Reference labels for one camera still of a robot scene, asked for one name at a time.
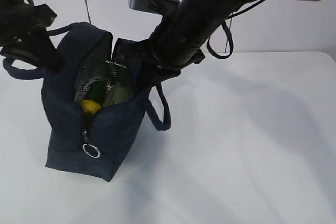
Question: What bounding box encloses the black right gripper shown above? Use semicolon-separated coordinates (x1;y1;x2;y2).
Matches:
136;16;205;71

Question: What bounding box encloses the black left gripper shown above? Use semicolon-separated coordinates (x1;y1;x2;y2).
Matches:
1;0;62;72

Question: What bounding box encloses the glass container green lid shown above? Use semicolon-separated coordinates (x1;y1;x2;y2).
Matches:
103;83;133;108

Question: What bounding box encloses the green cucumber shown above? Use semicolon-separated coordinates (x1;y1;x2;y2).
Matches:
85;80;108;106

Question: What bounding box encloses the yellow lemon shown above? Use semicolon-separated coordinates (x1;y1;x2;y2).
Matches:
79;100;102;116

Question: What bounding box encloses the dark blue lunch bag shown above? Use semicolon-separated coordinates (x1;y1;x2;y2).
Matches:
3;23;171;182

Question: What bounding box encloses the silver zipper pull ring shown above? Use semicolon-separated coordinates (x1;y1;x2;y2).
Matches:
82;128;101;159

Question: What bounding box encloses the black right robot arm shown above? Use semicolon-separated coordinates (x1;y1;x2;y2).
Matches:
140;0;320;68

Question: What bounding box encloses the dark right arm cable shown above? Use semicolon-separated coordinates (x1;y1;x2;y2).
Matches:
207;0;268;58

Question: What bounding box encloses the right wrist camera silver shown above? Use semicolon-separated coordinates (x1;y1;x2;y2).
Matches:
128;0;180;16

